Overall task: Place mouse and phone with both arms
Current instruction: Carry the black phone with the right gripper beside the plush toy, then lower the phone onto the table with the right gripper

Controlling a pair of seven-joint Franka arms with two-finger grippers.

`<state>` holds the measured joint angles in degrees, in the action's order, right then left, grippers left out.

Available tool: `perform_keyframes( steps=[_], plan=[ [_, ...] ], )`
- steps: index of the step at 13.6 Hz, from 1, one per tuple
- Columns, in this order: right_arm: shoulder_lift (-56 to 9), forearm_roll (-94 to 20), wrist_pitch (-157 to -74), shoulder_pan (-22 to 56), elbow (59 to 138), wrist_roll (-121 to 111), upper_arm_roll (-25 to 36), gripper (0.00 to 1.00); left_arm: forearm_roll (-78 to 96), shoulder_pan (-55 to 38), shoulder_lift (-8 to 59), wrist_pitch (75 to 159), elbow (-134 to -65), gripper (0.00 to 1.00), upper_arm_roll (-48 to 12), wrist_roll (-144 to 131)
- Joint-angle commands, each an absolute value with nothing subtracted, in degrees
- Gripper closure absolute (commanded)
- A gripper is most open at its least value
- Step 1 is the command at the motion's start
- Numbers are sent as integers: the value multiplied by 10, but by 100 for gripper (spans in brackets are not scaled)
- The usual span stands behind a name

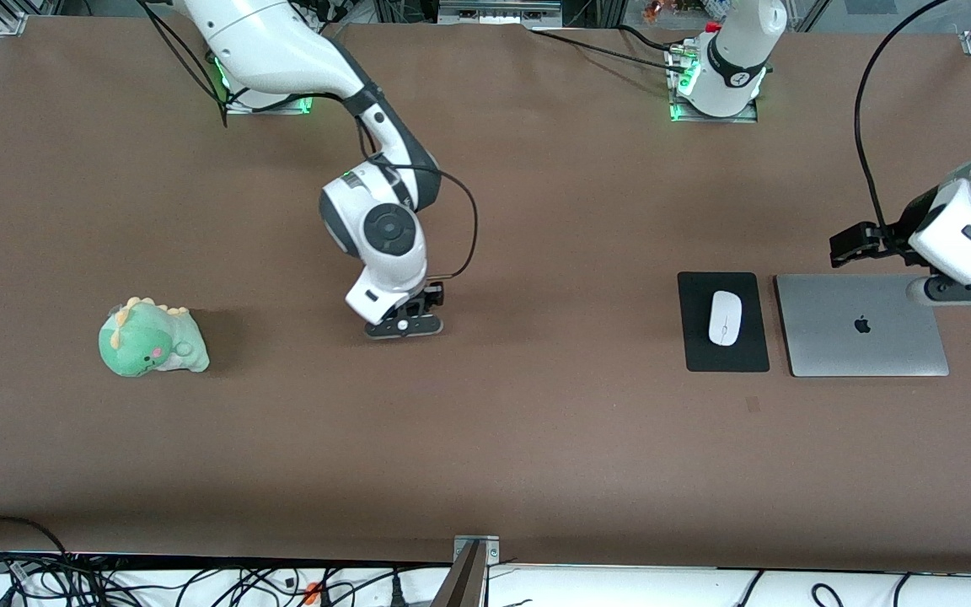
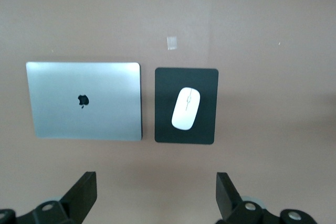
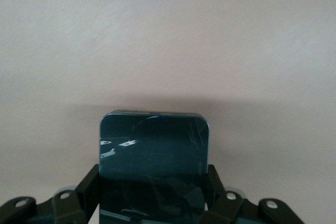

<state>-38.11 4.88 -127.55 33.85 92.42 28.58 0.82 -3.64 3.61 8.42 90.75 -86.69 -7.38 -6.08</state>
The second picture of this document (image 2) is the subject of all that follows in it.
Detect white computer mouse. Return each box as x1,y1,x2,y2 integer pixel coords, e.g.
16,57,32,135
171,87,202,131

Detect silver closed laptop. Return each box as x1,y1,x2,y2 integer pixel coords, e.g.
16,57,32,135
25,61,144,142

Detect clear tape piece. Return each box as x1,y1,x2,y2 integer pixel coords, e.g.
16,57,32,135
166,36,178,51

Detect black rectangular mouse pad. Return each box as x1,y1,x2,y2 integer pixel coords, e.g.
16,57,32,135
154,67,219,145

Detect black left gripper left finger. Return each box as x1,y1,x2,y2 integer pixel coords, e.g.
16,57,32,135
15,171,98,224

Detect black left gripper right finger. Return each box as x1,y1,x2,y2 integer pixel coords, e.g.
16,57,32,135
216,173,279,224

